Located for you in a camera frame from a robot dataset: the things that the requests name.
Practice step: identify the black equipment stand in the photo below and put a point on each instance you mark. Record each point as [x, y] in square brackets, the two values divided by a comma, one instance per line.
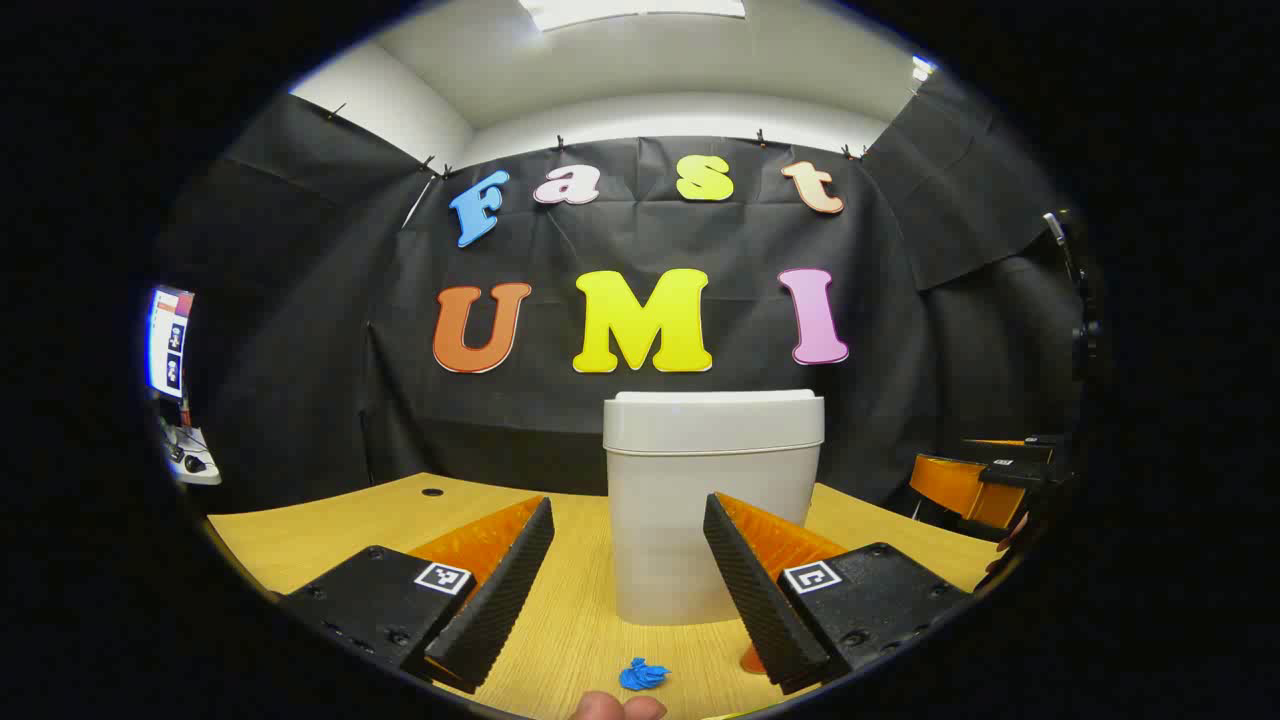
[1085, 320]

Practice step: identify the white side table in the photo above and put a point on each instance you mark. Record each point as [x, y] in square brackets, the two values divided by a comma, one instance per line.
[185, 445]

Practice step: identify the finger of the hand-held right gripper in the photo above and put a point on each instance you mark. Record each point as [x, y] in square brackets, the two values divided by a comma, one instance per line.
[1030, 448]
[960, 485]

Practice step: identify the blue paper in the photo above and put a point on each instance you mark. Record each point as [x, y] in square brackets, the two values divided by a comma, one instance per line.
[642, 676]

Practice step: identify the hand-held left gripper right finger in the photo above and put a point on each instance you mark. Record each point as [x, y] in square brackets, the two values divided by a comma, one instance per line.
[760, 610]

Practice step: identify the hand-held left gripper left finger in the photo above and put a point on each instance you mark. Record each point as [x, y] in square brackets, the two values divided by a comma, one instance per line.
[500, 600]

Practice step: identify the ceiling light panel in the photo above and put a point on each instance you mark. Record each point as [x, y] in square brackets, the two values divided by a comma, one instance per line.
[630, 10]
[922, 68]

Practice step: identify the white desktop garbage bin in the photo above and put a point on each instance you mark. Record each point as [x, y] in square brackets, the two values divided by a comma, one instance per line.
[690, 500]

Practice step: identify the wooden desktop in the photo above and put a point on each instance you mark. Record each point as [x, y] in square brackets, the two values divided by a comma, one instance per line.
[590, 600]

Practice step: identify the computer monitor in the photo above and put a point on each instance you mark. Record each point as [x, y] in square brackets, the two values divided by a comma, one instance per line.
[170, 340]

